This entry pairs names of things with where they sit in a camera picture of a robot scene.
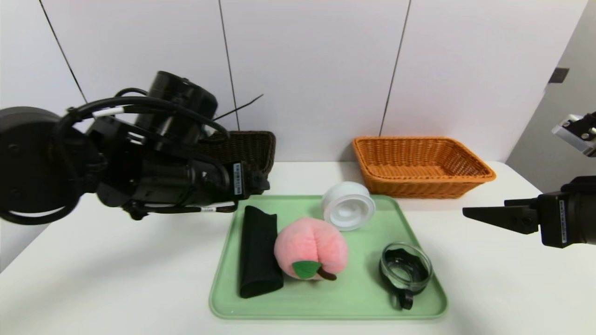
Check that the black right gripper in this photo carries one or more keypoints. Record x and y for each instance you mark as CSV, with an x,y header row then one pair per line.
x,y
556,218

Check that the pink plush peach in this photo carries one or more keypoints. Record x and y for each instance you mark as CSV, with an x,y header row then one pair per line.
x,y
312,242

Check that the black leather pouch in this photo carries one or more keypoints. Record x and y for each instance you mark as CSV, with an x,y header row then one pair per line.
x,y
258,251

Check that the orange wicker basket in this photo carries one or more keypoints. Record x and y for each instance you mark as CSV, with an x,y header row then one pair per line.
x,y
419,158

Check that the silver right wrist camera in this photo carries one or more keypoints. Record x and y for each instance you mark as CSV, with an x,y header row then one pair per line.
x,y
577,135

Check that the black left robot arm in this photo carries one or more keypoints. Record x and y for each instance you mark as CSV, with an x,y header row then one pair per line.
x,y
28,163

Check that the dark brown wicker basket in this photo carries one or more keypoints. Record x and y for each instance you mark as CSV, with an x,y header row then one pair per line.
x,y
251,149

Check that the light green plastic tray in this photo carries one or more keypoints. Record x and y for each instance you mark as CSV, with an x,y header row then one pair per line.
x,y
354,288

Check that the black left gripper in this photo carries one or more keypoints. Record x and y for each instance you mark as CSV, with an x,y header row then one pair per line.
x,y
241,180

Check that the white round plastic cup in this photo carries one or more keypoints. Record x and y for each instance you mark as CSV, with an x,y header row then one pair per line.
x,y
348,209

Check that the black wall bracket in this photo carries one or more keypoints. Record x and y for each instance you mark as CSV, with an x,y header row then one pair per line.
x,y
558,75

